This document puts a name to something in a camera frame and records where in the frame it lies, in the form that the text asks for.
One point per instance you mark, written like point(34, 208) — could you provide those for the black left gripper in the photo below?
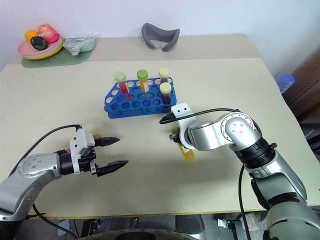
point(86, 160)

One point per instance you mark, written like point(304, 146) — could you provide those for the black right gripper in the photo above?
point(174, 138)

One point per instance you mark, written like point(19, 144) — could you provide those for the yellow test tube green cap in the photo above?
point(143, 80)
point(187, 153)

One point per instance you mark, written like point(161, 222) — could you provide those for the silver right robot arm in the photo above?
point(262, 175)

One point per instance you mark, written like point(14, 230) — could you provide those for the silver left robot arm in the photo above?
point(27, 175)

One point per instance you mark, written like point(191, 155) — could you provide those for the dark test tube cream cap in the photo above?
point(164, 75)
point(166, 93)

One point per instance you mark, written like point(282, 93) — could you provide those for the blue test tube rack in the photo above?
point(140, 103)

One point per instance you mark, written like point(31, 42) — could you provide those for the dark rounded shape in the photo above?
point(140, 235)

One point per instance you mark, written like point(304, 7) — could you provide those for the grey cylinder under table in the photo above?
point(190, 223)

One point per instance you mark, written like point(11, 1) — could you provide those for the grey headset face pad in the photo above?
point(160, 35)

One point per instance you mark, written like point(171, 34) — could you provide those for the green table mat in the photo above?
point(62, 60)

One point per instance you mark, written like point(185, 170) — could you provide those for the clear plastic bag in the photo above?
point(80, 43)

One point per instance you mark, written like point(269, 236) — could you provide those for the stack of coloured plates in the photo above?
point(50, 54)

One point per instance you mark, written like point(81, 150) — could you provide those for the blue ribbed plastic object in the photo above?
point(285, 82)

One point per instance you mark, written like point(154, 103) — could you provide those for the dark green round fruit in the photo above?
point(38, 43)

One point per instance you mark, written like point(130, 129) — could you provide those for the pink plate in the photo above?
point(27, 48)

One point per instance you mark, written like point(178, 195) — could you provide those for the pink netted fruit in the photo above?
point(47, 33)

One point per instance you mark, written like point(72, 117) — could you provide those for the orange fruit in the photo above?
point(30, 35)

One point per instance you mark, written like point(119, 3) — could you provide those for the brown wooden furniture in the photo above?
point(308, 82)

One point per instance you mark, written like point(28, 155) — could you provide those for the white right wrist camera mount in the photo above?
point(183, 117)

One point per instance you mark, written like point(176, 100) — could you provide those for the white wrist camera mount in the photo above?
point(81, 140)
point(183, 117)

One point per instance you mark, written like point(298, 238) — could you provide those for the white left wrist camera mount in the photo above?
point(81, 140)

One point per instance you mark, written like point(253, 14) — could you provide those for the metal table bracket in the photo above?
point(225, 223)

